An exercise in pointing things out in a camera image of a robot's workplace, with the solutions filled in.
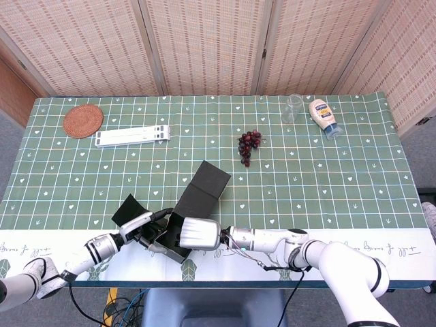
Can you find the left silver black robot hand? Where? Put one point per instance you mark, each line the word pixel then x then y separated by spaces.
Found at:
pixel 136 226

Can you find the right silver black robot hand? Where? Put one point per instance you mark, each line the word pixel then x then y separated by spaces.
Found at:
pixel 201 235

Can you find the black cardboard box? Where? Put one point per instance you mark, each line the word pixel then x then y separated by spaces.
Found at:
pixel 204 190

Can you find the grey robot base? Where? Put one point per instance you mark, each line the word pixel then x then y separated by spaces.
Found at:
pixel 211 306

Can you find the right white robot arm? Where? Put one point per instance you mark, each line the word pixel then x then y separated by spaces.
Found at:
pixel 340 259

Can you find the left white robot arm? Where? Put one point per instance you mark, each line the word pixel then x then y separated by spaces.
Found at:
pixel 98 248

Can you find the green checked deer tablecloth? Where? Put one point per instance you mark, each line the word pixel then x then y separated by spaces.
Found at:
pixel 85 177

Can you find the white folded stand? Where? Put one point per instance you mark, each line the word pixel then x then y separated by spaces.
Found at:
pixel 133 135

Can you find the dark red grape bunch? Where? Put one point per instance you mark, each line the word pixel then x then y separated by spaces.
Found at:
pixel 247 143

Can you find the round brown woven coaster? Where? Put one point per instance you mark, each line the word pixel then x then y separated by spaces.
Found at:
pixel 82 121

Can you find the clear glass cup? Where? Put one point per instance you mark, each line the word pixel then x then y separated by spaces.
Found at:
pixel 291 110

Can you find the white mayonnaise squeeze bottle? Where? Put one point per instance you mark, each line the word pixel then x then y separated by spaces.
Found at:
pixel 322 114

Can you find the brown wooden door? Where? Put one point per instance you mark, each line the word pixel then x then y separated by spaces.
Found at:
pixel 13 95

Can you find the bamboo folding screen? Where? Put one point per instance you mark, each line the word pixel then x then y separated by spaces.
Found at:
pixel 211 44

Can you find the white shoe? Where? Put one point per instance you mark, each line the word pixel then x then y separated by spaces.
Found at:
pixel 430 218

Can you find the metal screen hinge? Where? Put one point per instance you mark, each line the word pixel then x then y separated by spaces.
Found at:
pixel 424 121

